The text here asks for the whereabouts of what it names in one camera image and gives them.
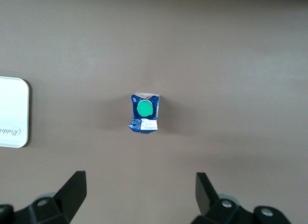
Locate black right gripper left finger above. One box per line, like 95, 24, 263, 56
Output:
0, 171, 87, 224

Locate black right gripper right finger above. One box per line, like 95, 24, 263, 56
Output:
190, 172, 293, 224

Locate blue milk carton green cap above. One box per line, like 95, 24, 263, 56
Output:
127, 92, 161, 135

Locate beige rectangular serving tray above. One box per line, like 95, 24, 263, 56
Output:
0, 76, 30, 148

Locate brown table cover sheet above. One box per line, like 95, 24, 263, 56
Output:
0, 0, 308, 224

